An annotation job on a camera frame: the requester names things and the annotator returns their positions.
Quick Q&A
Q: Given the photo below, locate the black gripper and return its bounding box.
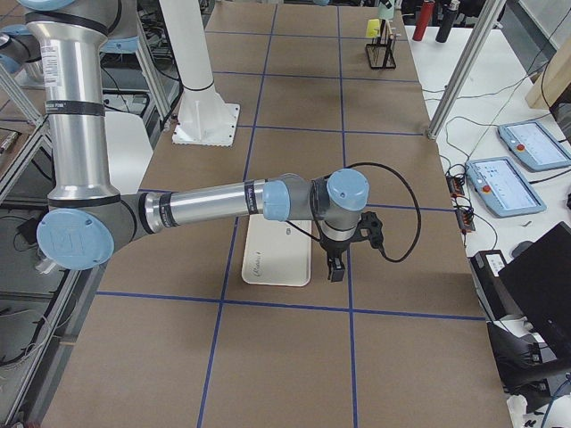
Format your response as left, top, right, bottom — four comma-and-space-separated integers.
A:
319, 234, 354, 283

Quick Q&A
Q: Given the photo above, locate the pale green cup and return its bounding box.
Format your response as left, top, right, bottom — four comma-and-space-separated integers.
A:
377, 0, 395, 21

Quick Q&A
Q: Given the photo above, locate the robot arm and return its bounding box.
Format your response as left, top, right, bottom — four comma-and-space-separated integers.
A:
24, 1, 379, 282

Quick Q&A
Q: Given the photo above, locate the cream rabbit tray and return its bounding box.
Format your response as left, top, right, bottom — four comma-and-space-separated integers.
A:
241, 215, 312, 287

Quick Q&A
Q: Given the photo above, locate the yellow cup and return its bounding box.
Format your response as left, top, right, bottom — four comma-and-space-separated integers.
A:
366, 18, 381, 39

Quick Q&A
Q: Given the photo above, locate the near blue teach pendant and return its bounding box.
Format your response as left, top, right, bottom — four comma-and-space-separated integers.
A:
466, 157, 547, 218

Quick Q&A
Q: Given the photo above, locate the blue teach pendant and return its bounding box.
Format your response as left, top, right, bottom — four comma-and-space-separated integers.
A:
498, 120, 570, 172
466, 157, 547, 218

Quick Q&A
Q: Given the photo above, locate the black monitor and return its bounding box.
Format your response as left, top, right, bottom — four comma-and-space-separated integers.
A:
499, 222, 570, 358

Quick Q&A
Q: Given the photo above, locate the far blue teach pendant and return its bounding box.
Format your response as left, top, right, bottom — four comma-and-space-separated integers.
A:
498, 120, 570, 172

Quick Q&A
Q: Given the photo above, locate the white chair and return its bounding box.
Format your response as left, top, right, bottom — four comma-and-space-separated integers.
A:
105, 111, 153, 194

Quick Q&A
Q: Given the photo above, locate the red bottle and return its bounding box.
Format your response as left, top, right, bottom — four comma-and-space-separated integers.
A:
412, 0, 435, 42

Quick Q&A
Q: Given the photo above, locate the black bottle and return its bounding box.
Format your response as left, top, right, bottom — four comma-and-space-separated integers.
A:
435, 0, 460, 43

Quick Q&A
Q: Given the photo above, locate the white pedestal column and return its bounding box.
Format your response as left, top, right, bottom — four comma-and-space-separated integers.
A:
160, 0, 240, 147

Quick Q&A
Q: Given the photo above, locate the black wire cup rack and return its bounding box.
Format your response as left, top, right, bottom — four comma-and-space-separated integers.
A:
365, 19, 397, 70

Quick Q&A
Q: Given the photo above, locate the aluminium frame post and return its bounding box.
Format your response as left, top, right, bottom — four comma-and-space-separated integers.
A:
426, 0, 507, 140

